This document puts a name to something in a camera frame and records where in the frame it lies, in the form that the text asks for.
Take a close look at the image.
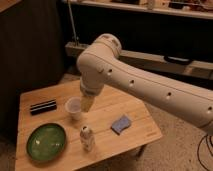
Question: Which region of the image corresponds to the yellow wooden gripper finger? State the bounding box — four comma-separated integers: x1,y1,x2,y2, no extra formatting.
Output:
81,96,94,112

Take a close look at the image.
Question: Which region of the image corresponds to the green ceramic bowl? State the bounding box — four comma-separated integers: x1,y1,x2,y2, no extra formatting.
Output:
26,123,66,163

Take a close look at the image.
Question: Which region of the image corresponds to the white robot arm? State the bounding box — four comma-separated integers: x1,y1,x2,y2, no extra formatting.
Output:
77,34,213,135

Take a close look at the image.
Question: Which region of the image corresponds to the small white patterned bottle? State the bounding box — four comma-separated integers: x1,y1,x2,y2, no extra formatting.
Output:
80,126,95,151

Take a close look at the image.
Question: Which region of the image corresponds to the black striped box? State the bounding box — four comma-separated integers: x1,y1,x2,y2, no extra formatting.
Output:
30,100,57,115

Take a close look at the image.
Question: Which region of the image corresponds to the blue sponge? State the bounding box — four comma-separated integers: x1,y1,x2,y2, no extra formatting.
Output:
111,115,131,135

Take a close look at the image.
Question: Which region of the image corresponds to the wooden folding table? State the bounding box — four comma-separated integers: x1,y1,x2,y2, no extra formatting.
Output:
15,81,162,171

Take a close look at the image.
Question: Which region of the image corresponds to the long wooden shelf beam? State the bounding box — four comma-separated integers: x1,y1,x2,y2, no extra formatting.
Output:
65,40,213,80

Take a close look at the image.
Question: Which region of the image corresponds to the metal vertical pole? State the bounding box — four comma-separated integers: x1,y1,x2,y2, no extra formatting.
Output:
67,0,79,46

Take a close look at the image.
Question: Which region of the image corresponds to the black cable on floor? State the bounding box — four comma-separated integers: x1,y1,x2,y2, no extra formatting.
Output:
196,134,213,171

